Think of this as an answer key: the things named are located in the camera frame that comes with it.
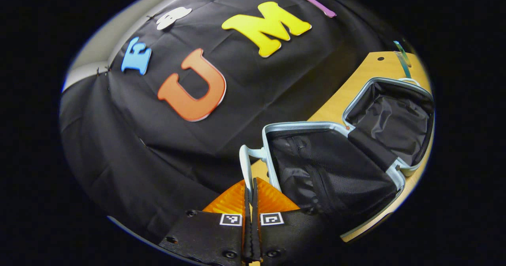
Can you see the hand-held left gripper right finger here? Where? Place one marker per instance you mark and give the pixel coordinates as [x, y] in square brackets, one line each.
[292, 230]

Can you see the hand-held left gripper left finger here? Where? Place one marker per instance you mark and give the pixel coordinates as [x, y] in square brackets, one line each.
[205, 234]

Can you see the light blue suitcase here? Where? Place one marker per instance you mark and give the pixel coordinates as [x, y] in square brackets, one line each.
[328, 171]

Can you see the teal skin care bottle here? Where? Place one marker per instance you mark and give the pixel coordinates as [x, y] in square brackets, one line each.
[402, 51]

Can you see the black backdrop cloth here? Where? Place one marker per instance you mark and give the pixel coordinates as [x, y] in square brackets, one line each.
[257, 96]

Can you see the black cloth clip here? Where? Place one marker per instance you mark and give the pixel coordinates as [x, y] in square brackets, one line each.
[102, 70]

